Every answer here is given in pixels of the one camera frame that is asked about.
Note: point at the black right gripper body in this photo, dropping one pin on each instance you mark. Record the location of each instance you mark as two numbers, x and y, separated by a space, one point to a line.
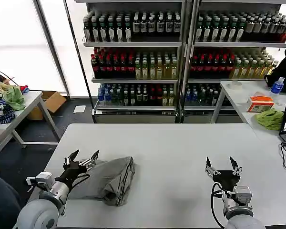
226 179

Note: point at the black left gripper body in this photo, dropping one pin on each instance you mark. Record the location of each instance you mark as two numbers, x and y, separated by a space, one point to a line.
72 173

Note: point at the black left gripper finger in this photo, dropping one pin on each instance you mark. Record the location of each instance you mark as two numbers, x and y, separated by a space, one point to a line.
71 157
90 160

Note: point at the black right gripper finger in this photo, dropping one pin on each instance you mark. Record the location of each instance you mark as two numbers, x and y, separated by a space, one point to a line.
235 167
211 168

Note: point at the grey shirt with colourful print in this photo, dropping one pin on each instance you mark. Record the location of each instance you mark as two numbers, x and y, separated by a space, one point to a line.
112 181

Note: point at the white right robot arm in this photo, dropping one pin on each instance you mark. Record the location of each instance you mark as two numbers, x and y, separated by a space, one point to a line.
239 212

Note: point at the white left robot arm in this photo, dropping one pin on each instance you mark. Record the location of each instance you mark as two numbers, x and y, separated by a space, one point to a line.
40 210

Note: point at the white paper sheet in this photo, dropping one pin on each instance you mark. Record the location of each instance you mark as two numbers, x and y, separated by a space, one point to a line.
79 109

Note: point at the brown cardboard box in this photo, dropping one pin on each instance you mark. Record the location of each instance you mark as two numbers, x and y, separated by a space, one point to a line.
53 102

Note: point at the bright green cloth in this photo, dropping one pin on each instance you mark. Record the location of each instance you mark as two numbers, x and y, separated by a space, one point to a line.
270 118

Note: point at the white side table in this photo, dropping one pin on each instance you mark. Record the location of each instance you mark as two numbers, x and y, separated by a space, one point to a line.
26 112

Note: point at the orange tissue box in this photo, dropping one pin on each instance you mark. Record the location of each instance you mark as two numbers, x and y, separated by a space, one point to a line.
261 103

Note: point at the white desk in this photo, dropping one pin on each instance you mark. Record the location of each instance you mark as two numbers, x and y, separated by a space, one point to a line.
243 95

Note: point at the person's leg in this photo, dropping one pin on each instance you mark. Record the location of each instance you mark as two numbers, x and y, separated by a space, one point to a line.
2 202

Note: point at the white tape roll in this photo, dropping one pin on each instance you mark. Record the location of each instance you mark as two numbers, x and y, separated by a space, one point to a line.
236 85

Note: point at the light green cloth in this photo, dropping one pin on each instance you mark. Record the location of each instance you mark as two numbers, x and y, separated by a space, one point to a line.
13 99

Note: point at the small red cloth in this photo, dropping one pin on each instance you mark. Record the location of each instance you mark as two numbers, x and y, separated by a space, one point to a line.
25 88

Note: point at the blue striped cloth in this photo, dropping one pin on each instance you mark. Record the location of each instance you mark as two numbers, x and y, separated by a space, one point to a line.
1 111

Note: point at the blue water bottle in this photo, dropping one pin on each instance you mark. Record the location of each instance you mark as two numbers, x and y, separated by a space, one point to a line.
277 86

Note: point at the shelf rack with drink bottles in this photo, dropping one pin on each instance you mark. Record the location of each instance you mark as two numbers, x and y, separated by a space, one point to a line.
133 64
231 62

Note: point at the person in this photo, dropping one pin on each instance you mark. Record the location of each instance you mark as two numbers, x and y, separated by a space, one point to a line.
284 71

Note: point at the grey window frame post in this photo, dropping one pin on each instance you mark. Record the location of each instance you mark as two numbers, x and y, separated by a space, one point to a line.
51 47

